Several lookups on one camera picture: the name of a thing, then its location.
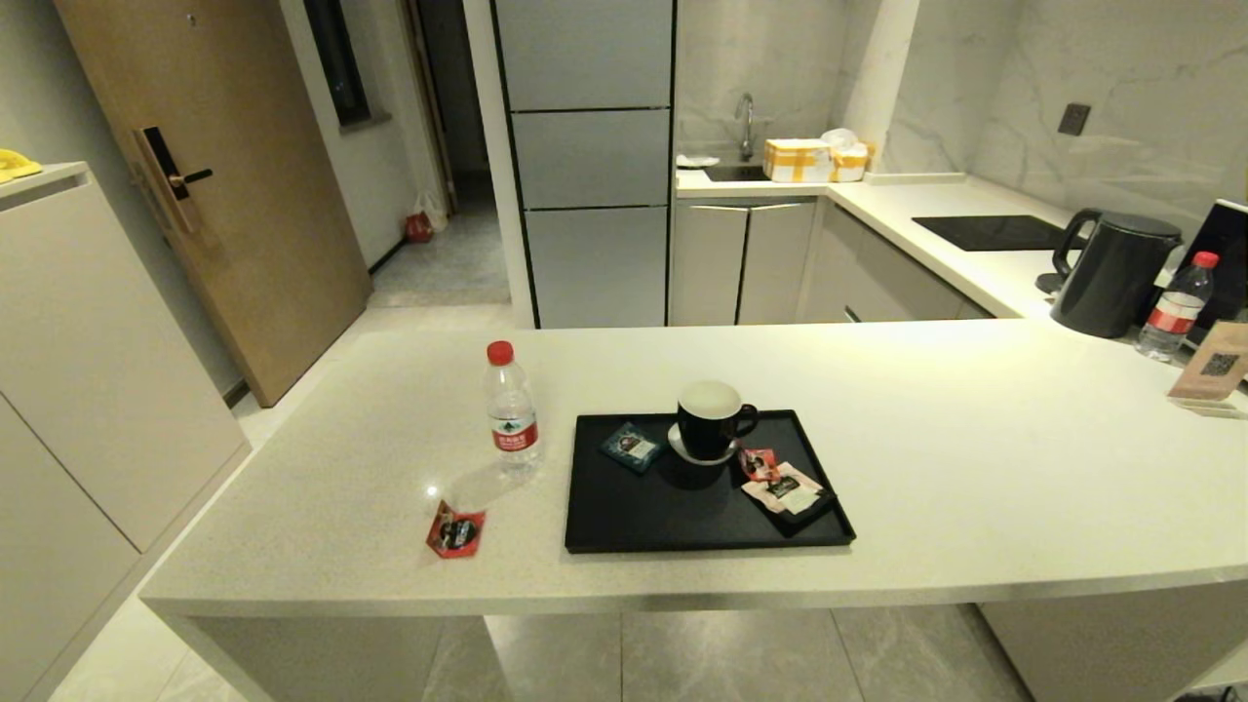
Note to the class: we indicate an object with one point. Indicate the clear water bottle red label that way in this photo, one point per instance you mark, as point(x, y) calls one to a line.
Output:
point(1175, 314)
point(512, 419)

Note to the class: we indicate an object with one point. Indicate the red snack packet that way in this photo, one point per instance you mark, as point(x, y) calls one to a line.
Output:
point(759, 463)
point(455, 531)

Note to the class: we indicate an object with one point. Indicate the dark teal tea packet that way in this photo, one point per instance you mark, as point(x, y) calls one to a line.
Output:
point(631, 447)

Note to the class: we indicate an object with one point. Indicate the pink white tea packet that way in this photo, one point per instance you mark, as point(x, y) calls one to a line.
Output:
point(785, 491)

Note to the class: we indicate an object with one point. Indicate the black electric kettle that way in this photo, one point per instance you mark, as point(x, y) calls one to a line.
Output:
point(1113, 280)

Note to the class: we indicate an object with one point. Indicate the black mug white inside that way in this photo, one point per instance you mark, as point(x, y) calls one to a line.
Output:
point(710, 424)

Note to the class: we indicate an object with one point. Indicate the white saucer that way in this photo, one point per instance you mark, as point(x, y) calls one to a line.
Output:
point(682, 450)

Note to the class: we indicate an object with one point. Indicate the grey sink cabinet doors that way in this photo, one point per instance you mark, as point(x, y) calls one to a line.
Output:
point(741, 260)

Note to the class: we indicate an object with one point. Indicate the black rectangular serving tray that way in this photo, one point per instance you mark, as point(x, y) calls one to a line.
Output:
point(634, 512)

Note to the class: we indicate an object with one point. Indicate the tall silver refrigerator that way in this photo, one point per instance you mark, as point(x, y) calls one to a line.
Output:
point(590, 175)

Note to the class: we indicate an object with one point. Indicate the white cloth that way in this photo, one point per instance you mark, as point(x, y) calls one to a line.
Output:
point(697, 160)

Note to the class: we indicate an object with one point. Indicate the dark sink basin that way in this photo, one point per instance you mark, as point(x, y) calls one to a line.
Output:
point(736, 173)

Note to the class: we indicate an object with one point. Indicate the red white bag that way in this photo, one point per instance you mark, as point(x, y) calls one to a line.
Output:
point(421, 224)

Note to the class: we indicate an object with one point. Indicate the yellow white boxes by sink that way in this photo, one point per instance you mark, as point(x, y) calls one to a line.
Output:
point(798, 160)

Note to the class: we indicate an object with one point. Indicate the chrome sink faucet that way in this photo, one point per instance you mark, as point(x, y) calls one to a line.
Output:
point(747, 124)

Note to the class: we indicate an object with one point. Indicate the grey counter base cabinet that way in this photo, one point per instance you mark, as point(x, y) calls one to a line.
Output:
point(887, 280)

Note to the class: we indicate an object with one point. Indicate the white bag yellow box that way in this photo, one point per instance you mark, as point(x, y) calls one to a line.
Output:
point(850, 153)

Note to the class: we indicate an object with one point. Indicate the black induction cooktop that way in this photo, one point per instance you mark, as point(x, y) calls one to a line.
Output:
point(994, 232)

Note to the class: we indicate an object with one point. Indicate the dark narrow window panel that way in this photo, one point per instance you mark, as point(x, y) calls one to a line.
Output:
point(341, 58)

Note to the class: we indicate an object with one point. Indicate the wooden door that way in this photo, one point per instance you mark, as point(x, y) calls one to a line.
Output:
point(244, 146)

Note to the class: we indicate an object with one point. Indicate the white side cabinet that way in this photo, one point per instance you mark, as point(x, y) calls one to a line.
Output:
point(88, 390)

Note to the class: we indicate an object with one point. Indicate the brown QR code sign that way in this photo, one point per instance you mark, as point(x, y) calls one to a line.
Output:
point(1215, 365)

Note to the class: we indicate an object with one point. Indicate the black tablet screen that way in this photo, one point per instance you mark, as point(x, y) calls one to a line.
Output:
point(1230, 246)

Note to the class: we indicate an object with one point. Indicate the yellow object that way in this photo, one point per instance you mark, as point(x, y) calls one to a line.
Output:
point(15, 166)

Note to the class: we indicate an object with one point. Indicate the dark wall socket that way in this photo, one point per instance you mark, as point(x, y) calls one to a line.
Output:
point(1076, 119)

